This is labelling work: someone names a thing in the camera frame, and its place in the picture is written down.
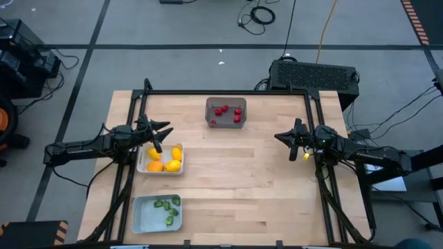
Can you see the black metal table frame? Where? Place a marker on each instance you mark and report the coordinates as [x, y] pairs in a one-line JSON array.
[[225, 92]]

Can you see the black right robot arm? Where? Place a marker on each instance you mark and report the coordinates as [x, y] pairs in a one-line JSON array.
[[373, 157]]

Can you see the black power adapter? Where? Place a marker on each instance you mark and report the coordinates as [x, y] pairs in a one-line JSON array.
[[360, 134]]

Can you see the black computer case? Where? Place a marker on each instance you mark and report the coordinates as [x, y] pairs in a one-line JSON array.
[[311, 76]]

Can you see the black box with hazard stripes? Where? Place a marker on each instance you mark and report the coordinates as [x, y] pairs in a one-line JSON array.
[[31, 235]]

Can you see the orange and black machine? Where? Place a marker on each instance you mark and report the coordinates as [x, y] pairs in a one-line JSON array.
[[14, 140]]

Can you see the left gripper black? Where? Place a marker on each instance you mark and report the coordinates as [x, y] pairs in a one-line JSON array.
[[147, 135]]

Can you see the white paper sheet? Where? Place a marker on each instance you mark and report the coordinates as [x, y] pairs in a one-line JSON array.
[[391, 185]]

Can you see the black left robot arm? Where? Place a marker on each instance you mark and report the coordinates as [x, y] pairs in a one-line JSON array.
[[83, 148]]

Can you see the dark grey translucent basket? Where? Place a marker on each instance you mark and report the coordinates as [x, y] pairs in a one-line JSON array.
[[226, 121]]

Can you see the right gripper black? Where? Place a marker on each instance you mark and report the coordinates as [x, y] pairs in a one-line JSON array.
[[306, 141]]

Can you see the black equipment stack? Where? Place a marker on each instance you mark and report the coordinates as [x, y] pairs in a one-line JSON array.
[[20, 65]]

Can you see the black side stand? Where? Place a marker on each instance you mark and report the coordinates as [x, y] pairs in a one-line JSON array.
[[425, 159]]

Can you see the light grey plastic basket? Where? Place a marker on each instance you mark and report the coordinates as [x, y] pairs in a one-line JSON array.
[[149, 218]]

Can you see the white plastic basket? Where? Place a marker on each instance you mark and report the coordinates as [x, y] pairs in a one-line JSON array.
[[165, 156]]

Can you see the black mat with hazard stripes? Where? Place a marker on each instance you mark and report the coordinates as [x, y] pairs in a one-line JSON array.
[[432, 17]]

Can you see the yellow tag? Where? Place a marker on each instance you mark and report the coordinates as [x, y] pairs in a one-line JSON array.
[[306, 157]]

